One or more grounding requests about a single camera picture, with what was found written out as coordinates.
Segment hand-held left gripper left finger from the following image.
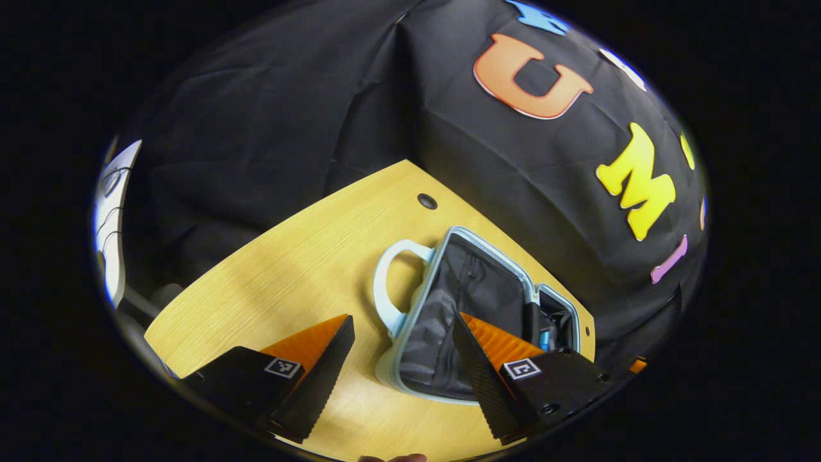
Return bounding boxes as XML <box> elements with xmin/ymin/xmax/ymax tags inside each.
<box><xmin>182</xmin><ymin>314</ymin><xmax>355</xmax><ymax>445</ymax></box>

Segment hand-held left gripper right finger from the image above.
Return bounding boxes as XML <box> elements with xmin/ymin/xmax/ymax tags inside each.
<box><xmin>452</xmin><ymin>312</ymin><xmax>613</xmax><ymax>447</ymax></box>

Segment light blue suitcase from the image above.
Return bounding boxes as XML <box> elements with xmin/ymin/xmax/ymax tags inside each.
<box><xmin>373</xmin><ymin>225</ymin><xmax>582</xmax><ymax>406</ymax></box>

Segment white printed panel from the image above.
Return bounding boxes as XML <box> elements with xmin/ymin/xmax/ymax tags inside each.
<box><xmin>93</xmin><ymin>139</ymin><xmax>143</xmax><ymax>309</ymax></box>

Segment black backdrop cloth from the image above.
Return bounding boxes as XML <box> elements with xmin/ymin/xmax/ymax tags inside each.
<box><xmin>96</xmin><ymin>0</ymin><xmax>709</xmax><ymax>379</ymax></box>

